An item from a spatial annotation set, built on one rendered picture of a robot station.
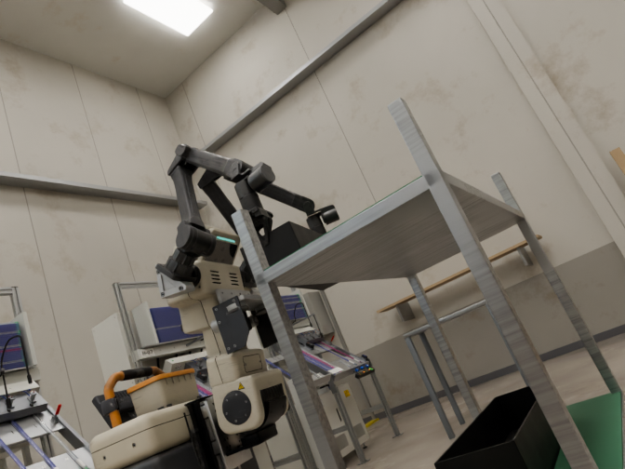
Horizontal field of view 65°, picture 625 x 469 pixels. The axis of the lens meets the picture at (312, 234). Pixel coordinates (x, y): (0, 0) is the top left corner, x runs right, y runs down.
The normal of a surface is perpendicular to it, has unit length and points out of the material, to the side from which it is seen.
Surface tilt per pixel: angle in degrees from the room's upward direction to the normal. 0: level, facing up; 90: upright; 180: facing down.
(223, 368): 90
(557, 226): 90
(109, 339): 90
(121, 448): 90
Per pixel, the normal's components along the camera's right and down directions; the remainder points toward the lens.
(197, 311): -0.36, -0.14
